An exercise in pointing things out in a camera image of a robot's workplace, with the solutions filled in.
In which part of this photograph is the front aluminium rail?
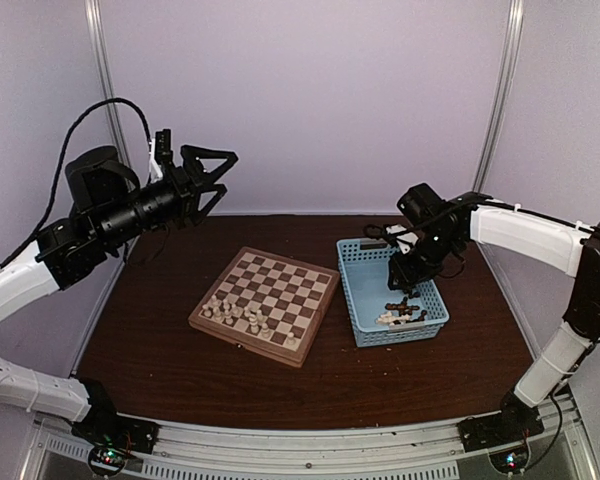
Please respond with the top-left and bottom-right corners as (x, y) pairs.
(19, 394), (596, 480)

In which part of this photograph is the right aluminium frame post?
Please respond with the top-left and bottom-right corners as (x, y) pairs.
(471, 0), (525, 193)

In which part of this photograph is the right black cable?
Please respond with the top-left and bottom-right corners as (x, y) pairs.
(363, 209), (469, 279)

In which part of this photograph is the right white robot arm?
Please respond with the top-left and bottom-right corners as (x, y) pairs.
(380, 183), (600, 442)

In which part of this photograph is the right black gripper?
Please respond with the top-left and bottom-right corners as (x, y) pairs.
(389, 228), (460, 290)

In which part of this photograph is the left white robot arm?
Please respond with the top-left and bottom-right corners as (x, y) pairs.
(0, 145), (238, 444)

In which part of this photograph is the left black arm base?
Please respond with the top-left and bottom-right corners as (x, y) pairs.
(71, 379), (159, 454)

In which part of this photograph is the white chess pieces pile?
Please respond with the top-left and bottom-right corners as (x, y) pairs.
(375, 311), (412, 326)

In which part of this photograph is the wooden folding chess board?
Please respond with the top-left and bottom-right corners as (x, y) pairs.
(188, 247), (340, 368)

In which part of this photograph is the left black cable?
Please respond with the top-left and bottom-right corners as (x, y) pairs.
(0, 98), (151, 281)

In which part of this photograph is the aluminium frame post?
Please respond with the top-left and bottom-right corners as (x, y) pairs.
(471, 0), (525, 193)
(84, 0), (131, 168)

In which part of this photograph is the left aluminium frame post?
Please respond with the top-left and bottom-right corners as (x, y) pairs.
(84, 0), (131, 168)

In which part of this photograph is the dark chess pieces pile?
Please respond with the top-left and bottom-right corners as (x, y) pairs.
(384, 296), (428, 324)

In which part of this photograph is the black cable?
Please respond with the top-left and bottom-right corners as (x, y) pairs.
(363, 209), (469, 279)
(0, 98), (151, 281)

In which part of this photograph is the white queen chess piece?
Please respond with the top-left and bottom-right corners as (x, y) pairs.
(249, 315), (260, 334)

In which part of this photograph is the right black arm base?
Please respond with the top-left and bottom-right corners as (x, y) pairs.
(457, 391), (544, 452)

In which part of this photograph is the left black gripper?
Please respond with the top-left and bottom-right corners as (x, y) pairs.
(97, 143), (238, 247)

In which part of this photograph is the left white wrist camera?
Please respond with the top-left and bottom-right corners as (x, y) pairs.
(148, 129), (173, 184)

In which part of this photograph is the white pawn chess piece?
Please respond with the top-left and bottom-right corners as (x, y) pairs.
(223, 311), (234, 325)

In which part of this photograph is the light blue plastic basket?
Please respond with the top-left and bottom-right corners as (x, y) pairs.
(336, 238), (449, 347)

